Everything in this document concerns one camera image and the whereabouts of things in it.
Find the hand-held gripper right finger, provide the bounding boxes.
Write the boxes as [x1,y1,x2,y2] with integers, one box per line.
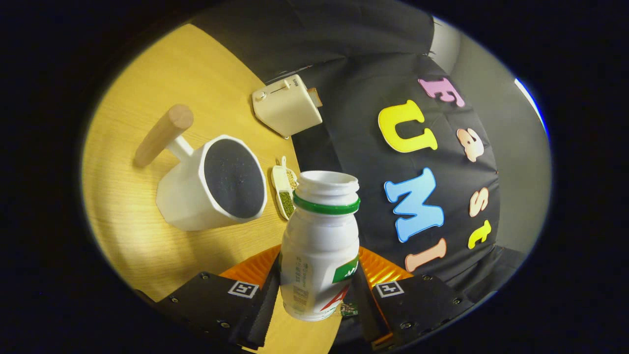
[351,246,475,351]

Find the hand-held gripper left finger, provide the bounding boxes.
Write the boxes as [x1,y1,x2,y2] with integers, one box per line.
[155,244,282,351]

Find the white juice bottle green ring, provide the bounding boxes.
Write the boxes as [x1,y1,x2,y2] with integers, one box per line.
[279,170,361,322]

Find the white cup wooden handle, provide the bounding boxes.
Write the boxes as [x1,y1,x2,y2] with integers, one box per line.
[134,104,268,232]

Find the white divided tray of beans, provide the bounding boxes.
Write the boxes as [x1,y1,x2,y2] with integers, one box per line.
[271,156,299,221]

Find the wooden table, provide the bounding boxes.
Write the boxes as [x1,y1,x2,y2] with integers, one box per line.
[81,24,344,354]

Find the cream toaster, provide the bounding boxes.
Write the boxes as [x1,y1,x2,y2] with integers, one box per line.
[252,74,323,140]

